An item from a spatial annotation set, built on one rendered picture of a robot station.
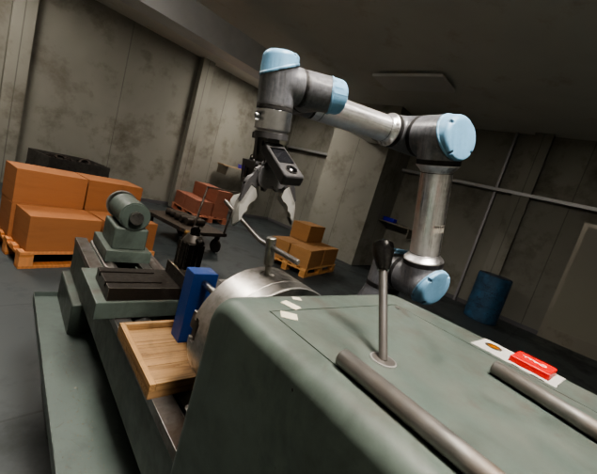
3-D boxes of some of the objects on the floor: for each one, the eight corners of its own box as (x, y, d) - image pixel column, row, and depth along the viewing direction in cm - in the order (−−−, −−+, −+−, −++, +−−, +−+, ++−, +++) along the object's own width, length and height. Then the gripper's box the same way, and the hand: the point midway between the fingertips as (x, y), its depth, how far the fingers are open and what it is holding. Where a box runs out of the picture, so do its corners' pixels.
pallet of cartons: (200, 211, 887) (207, 182, 875) (228, 225, 805) (237, 195, 793) (166, 206, 815) (174, 175, 804) (195, 221, 734) (202, 187, 722)
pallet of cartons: (303, 257, 699) (313, 222, 688) (342, 276, 635) (354, 238, 624) (255, 255, 595) (266, 214, 584) (296, 278, 531) (310, 232, 520)
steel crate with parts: (90, 195, 689) (97, 158, 677) (107, 208, 627) (115, 167, 615) (19, 185, 602) (25, 142, 590) (30, 198, 540) (38, 151, 528)
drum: (458, 313, 611) (475, 269, 598) (467, 310, 653) (483, 269, 640) (492, 328, 575) (510, 281, 562) (498, 323, 617) (516, 280, 604)
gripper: (295, 136, 80) (284, 217, 86) (217, 123, 69) (210, 217, 74) (318, 139, 74) (304, 227, 79) (235, 126, 62) (226, 229, 68)
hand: (264, 227), depth 74 cm, fingers open, 14 cm apart
